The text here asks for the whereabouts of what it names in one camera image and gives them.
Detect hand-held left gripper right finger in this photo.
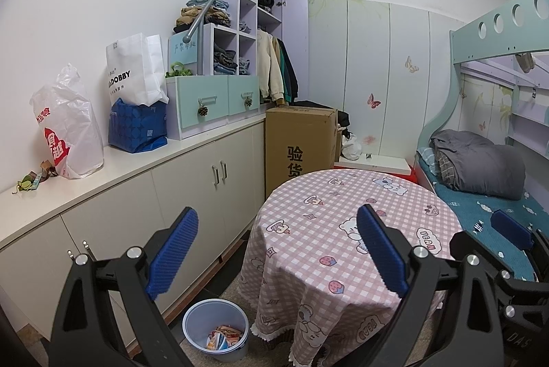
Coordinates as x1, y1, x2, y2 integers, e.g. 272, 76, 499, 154
356, 204, 515, 367

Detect white plastic bag red print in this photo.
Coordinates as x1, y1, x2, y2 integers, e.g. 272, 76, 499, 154
29, 64, 105, 180

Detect pink checked tablecloth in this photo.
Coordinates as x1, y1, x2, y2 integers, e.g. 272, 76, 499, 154
238, 168, 466, 359

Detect lilac and teal stair cabinet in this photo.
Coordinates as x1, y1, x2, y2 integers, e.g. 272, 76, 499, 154
165, 0, 309, 141

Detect red stool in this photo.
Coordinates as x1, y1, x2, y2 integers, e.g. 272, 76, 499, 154
335, 163, 419, 183

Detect dark jacket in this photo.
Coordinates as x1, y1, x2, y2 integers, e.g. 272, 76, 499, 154
279, 37, 301, 99

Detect light blue plastic bucket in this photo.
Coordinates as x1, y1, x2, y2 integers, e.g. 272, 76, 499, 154
182, 298, 250, 363

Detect green jacket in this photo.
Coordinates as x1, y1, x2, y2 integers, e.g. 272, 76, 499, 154
277, 38, 294, 102

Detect pile of folded clothes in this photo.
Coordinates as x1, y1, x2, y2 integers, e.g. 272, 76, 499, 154
174, 0, 231, 28

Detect large cardboard box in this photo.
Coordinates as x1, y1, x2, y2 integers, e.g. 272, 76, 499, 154
265, 105, 339, 200

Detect low white cabinet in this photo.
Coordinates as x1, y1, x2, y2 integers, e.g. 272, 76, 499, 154
0, 112, 269, 351

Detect green plant decoration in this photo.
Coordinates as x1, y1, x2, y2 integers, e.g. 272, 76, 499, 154
165, 62, 191, 78

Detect small green toy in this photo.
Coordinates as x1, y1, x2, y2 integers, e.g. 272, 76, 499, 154
12, 174, 37, 194

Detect white paper shopping bag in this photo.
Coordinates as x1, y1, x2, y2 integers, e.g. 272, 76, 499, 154
106, 33, 169, 107

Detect grey duvet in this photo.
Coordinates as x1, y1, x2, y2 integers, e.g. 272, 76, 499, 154
430, 129, 526, 200

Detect small white plastic bag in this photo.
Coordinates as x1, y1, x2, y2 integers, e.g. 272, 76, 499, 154
341, 134, 363, 161

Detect blue patterned bag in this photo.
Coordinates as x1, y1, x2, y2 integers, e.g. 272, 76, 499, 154
107, 98, 169, 154

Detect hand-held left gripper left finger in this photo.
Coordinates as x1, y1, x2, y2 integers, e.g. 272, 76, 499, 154
49, 207, 199, 367

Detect white wardrobe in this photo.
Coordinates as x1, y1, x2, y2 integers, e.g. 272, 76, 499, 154
306, 0, 466, 162

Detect folded dark clothes stack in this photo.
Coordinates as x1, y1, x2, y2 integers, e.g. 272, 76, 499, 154
213, 42, 237, 68

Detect teal printed bedsheet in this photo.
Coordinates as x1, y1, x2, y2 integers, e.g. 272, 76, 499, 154
415, 150, 549, 282

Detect teal bunk bed frame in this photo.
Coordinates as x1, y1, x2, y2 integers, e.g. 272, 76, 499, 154
414, 0, 549, 200

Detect red snack bag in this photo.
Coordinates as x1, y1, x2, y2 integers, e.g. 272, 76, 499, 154
214, 325, 246, 348

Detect white board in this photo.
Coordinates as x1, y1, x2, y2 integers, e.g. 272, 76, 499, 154
339, 154, 411, 174

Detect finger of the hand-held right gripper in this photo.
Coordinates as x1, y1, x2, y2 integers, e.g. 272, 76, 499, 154
490, 210, 549, 265
449, 230, 535, 291

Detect cream jacket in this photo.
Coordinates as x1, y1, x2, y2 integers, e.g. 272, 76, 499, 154
256, 29, 286, 102

